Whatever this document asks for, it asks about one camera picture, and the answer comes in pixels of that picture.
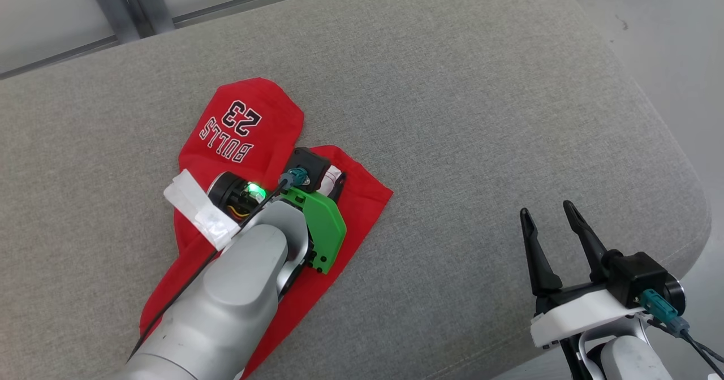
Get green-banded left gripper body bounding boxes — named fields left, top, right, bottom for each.
left=206, top=172, right=347, bottom=274

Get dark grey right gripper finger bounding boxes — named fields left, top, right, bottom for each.
left=520, top=208, right=564, bottom=297
left=563, top=201, right=613, bottom=282

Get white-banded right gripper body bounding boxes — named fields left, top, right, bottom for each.
left=531, top=277, right=686, bottom=348

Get red Bulls 23 shorts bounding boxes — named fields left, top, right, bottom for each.
left=139, top=77, right=394, bottom=379

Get grey fabric sofa cushion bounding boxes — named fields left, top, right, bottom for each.
left=0, top=0, right=712, bottom=380

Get white tape tag left cable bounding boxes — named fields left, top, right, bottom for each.
left=163, top=169, right=242, bottom=251

